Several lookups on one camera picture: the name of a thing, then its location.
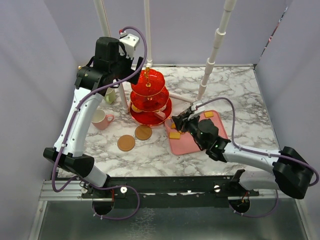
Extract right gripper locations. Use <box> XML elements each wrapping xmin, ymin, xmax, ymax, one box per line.
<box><xmin>173</xmin><ymin>111</ymin><xmax>207</xmax><ymax>148</ymax></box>

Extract pink cake slice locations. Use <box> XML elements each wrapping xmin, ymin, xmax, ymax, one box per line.
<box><xmin>154</xmin><ymin>111</ymin><xmax>166</xmax><ymax>120</ymax></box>

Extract white chocolate donut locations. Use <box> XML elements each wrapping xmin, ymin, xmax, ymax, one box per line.
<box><xmin>159</xmin><ymin>105</ymin><xmax>167</xmax><ymax>111</ymax></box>

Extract red three-tier stand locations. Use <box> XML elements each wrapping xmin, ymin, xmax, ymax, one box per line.
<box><xmin>129</xmin><ymin>67</ymin><xmax>172</xmax><ymax>126</ymax></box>

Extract yellow donut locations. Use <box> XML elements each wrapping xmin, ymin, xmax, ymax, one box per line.
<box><xmin>131</xmin><ymin>104</ymin><xmax>142</xmax><ymax>113</ymax></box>

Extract pink mug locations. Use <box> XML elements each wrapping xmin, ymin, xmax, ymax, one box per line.
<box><xmin>91</xmin><ymin>109</ymin><xmax>115</xmax><ymax>131</ymax></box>

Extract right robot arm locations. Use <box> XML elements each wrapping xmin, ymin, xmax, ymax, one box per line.
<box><xmin>172</xmin><ymin>113</ymin><xmax>314</xmax><ymax>199</ymax></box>

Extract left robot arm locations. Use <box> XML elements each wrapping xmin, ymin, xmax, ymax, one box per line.
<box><xmin>43</xmin><ymin>34</ymin><xmax>144</xmax><ymax>198</ymax></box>

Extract rectangular yellow biscuit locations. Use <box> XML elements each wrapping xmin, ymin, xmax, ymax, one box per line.
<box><xmin>169</xmin><ymin>132</ymin><xmax>181</xmax><ymax>140</ymax></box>

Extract pink serving tray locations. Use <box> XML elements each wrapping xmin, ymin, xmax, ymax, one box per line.
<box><xmin>164</xmin><ymin>110</ymin><xmax>228</xmax><ymax>156</ymax></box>

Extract square cracker biscuit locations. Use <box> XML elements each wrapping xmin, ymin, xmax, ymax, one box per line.
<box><xmin>204</xmin><ymin>111</ymin><xmax>214</xmax><ymax>118</ymax></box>

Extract green mug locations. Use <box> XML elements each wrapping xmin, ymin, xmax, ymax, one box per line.
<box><xmin>104</xmin><ymin>88</ymin><xmax>116</xmax><ymax>104</ymax></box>

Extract upper wooden coaster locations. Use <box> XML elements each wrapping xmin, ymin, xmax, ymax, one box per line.
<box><xmin>134</xmin><ymin>125</ymin><xmax>153</xmax><ymax>141</ymax></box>

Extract wooden coaster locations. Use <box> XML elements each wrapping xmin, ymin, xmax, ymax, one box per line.
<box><xmin>134</xmin><ymin>125</ymin><xmax>153</xmax><ymax>141</ymax></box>
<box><xmin>117</xmin><ymin>134</ymin><xmax>136</xmax><ymax>152</ymax></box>

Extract lower wooden coaster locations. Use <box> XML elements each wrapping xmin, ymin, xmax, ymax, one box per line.
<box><xmin>117</xmin><ymin>134</ymin><xmax>136</xmax><ymax>152</ymax></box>

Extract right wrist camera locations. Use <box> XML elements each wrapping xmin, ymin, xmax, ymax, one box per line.
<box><xmin>187</xmin><ymin>100</ymin><xmax>205</xmax><ymax>120</ymax></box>

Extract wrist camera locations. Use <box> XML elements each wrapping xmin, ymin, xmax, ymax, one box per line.
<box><xmin>187</xmin><ymin>100</ymin><xmax>205</xmax><ymax>120</ymax></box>
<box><xmin>119</xmin><ymin>32</ymin><xmax>140</xmax><ymax>60</ymax></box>

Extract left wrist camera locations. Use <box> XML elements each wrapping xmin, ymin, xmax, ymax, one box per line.
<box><xmin>119</xmin><ymin>32</ymin><xmax>140</xmax><ymax>60</ymax></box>

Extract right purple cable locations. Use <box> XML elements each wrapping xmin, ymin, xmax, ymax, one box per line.
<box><xmin>197</xmin><ymin>97</ymin><xmax>320</xmax><ymax>218</ymax></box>

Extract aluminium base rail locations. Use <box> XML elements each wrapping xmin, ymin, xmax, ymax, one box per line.
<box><xmin>39</xmin><ymin>171</ymin><xmax>300</xmax><ymax>201</ymax></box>

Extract white pvc pipe frame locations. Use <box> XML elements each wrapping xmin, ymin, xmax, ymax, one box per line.
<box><xmin>93</xmin><ymin>0</ymin><xmax>238</xmax><ymax>114</ymax></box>

